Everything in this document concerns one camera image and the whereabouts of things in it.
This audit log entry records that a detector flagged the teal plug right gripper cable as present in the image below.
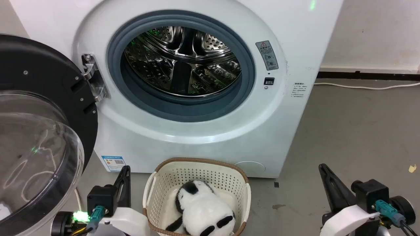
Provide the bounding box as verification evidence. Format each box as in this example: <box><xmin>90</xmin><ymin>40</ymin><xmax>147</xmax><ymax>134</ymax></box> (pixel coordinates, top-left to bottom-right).
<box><xmin>373</xmin><ymin>199</ymin><xmax>420</xmax><ymax>236</ymax></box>

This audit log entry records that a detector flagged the thin white hose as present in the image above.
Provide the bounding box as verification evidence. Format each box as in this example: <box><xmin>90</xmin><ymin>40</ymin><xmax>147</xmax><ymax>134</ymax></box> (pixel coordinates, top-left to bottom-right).
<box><xmin>74</xmin><ymin>187</ymin><xmax>82</xmax><ymax>212</ymax></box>

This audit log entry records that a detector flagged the black washer door clear glass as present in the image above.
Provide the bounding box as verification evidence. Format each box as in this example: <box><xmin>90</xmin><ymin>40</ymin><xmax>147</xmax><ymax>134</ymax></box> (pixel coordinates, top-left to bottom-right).
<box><xmin>0</xmin><ymin>34</ymin><xmax>99</xmax><ymax>236</ymax></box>

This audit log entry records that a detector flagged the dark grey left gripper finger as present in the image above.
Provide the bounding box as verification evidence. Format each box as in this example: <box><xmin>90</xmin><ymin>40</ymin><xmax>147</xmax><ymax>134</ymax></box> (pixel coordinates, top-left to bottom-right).
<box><xmin>113</xmin><ymin>166</ymin><xmax>131</xmax><ymax>208</ymax></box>

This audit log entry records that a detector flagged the round white filter cover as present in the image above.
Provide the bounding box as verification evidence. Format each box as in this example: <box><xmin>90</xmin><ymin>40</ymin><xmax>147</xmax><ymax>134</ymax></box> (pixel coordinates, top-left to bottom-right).
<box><xmin>234</xmin><ymin>161</ymin><xmax>265</xmax><ymax>174</ymax></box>

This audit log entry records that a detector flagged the grey rubber door gasket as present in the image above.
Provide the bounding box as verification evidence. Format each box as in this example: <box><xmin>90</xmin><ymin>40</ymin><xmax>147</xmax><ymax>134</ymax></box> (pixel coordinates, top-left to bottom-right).
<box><xmin>107</xmin><ymin>10</ymin><xmax>256</xmax><ymax>123</ymax></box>

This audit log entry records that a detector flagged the teal plug gripper cable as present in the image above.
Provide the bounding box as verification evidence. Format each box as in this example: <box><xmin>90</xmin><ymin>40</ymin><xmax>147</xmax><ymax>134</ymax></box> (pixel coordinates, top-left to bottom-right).
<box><xmin>79</xmin><ymin>206</ymin><xmax>106</xmax><ymax>236</ymax></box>
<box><xmin>373</xmin><ymin>199</ymin><xmax>420</xmax><ymax>236</ymax></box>

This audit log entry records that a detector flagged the cream perforated laundry basket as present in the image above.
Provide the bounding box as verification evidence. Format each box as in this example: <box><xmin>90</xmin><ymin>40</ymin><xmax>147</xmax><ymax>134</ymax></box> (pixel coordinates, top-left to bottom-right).
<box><xmin>143</xmin><ymin>158</ymin><xmax>252</xmax><ymax>236</ymax></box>

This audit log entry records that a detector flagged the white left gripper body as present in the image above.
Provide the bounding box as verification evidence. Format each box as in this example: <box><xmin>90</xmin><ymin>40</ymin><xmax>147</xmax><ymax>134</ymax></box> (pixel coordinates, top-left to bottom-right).
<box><xmin>97</xmin><ymin>206</ymin><xmax>152</xmax><ymax>236</ymax></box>

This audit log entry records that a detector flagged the grey warning sticker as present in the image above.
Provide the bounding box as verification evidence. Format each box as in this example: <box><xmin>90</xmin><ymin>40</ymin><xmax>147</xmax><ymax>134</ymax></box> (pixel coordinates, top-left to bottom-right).
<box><xmin>256</xmin><ymin>40</ymin><xmax>279</xmax><ymax>71</ymax></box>

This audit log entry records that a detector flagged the stainless steel washer drum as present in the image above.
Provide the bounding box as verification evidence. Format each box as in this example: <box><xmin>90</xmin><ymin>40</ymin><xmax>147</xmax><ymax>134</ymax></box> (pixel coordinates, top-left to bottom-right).
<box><xmin>124</xmin><ymin>26</ymin><xmax>242</xmax><ymax>98</ymax></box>

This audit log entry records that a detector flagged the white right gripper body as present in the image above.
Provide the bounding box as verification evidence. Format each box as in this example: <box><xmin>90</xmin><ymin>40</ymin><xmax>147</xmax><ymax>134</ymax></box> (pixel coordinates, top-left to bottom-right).
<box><xmin>321</xmin><ymin>204</ymin><xmax>382</xmax><ymax>236</ymax></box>

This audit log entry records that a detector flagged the metal door hinge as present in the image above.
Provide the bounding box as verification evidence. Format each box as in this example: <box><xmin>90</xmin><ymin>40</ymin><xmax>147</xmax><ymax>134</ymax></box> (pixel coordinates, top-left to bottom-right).
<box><xmin>81</xmin><ymin>53</ymin><xmax>111</xmax><ymax>103</ymax></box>

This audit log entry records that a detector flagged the blue energy label sticker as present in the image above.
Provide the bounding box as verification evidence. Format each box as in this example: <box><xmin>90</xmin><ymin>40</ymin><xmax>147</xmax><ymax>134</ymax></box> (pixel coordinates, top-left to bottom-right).
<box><xmin>101</xmin><ymin>155</ymin><xmax>127</xmax><ymax>172</ymax></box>

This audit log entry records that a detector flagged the black wall baseboard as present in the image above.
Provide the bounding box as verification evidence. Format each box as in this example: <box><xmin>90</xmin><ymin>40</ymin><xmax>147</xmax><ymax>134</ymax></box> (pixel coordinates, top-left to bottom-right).
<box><xmin>317</xmin><ymin>70</ymin><xmax>420</xmax><ymax>81</ymax></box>

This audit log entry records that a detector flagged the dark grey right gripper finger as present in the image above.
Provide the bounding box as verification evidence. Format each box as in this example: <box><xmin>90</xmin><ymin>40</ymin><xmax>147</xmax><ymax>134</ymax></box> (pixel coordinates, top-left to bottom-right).
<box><xmin>319</xmin><ymin>163</ymin><xmax>357</xmax><ymax>213</ymax></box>

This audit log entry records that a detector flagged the small text label sticker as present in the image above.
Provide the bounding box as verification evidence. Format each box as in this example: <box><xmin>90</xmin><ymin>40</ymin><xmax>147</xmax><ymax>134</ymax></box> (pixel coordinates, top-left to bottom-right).
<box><xmin>292</xmin><ymin>83</ymin><xmax>306</xmax><ymax>99</ymax></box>

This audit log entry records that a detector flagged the teal plug left gripper cable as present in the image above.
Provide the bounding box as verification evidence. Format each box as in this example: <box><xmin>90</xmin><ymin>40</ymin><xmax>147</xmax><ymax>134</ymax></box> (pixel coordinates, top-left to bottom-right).
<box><xmin>79</xmin><ymin>206</ymin><xmax>106</xmax><ymax>236</ymax></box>

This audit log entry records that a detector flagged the white front-load washing machine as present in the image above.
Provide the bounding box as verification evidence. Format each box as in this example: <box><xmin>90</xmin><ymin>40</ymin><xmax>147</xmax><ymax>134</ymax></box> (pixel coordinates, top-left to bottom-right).
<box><xmin>9</xmin><ymin>0</ymin><xmax>344</xmax><ymax>179</ymax></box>

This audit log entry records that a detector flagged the black and white panda plush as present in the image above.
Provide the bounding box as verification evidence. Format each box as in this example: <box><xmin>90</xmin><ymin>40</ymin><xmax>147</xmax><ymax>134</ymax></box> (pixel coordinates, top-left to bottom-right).
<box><xmin>165</xmin><ymin>180</ymin><xmax>236</xmax><ymax>236</ymax></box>

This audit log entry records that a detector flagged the white floor cable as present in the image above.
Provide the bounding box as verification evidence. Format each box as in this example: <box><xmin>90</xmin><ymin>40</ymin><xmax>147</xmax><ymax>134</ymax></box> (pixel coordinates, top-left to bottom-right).
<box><xmin>313</xmin><ymin>81</ymin><xmax>420</xmax><ymax>90</ymax></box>

